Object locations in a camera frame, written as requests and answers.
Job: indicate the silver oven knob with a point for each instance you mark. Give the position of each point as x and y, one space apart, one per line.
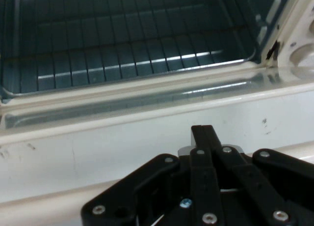
303 54

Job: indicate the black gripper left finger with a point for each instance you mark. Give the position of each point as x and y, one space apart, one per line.
147 186

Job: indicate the cream toaster oven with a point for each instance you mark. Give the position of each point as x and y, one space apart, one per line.
294 14

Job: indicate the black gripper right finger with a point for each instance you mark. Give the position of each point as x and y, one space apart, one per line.
257 186

